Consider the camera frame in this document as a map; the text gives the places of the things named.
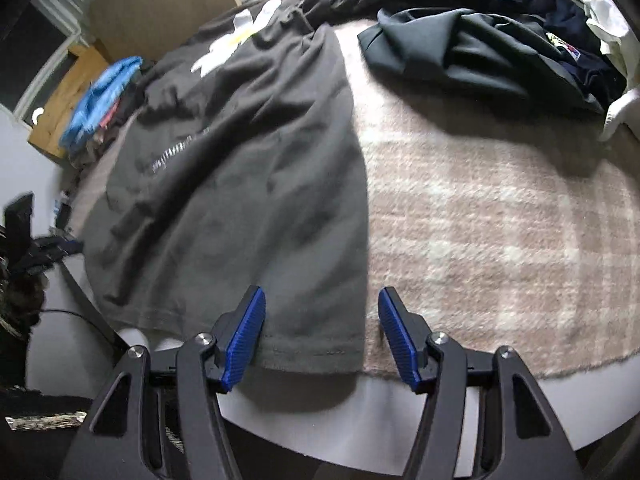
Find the wooden box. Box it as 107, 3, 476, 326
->
27, 42, 113, 163

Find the white garment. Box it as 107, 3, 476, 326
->
570, 0, 640, 142

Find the wooden headboard panel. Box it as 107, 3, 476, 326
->
82, 0, 243, 63

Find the white table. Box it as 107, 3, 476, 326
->
22, 255, 640, 478

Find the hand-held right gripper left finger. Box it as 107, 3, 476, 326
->
60, 285, 267, 480

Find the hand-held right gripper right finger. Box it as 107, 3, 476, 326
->
377, 286, 586, 480

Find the dark green garment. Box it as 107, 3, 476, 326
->
357, 7, 607, 115

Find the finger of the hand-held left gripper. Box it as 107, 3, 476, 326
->
27, 236, 85, 274

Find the grey flower print t-shirt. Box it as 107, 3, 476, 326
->
80, 0, 371, 376

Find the blue striped garment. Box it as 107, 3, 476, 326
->
59, 56, 145, 153

